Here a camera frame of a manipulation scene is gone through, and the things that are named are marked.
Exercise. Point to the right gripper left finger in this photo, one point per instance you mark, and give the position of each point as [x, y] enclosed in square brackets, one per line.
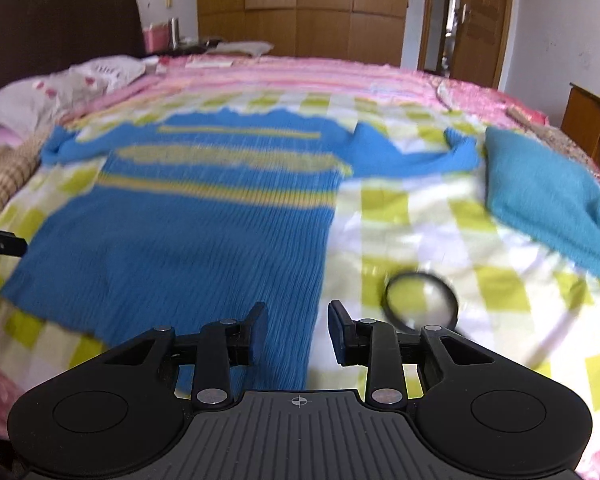
[221, 346]

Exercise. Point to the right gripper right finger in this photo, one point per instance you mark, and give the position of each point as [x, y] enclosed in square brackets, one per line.
[374, 345]

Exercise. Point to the blue striped knit sweater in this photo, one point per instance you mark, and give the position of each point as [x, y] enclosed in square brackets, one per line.
[200, 217]

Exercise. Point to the beige brown striped sweater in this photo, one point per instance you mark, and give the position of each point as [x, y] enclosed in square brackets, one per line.
[18, 164]

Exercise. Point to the pink pillow sheet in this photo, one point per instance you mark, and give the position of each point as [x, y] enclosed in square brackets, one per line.
[7, 137]

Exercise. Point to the grey dotted pillow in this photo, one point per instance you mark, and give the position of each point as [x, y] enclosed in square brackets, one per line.
[27, 105]

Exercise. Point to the dark wooden headboard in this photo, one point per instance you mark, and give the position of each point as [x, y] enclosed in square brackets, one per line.
[39, 37]

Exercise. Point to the teal folded knit garment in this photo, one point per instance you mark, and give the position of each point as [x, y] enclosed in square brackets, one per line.
[544, 195]

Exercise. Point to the pink storage box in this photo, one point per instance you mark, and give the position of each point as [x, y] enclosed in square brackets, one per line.
[157, 37]

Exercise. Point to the pink striped bedspread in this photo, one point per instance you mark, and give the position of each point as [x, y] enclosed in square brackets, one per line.
[330, 75]

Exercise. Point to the white flat box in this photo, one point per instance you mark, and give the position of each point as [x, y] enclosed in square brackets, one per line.
[212, 62]

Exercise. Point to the steel thermos bottle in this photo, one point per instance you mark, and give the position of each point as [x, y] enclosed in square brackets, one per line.
[174, 29]

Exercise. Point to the grey cloth on nightstand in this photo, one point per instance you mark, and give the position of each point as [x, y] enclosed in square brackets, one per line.
[254, 49]

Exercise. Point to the wooden side cabinet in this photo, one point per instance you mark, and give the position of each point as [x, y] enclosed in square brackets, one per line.
[581, 121]

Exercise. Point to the wooden wardrobe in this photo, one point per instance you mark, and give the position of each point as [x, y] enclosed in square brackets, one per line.
[367, 31]

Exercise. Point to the wooden door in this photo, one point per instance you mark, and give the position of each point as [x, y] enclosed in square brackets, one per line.
[481, 38]

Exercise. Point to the black ring lens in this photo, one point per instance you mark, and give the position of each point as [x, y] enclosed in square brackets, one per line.
[413, 299]

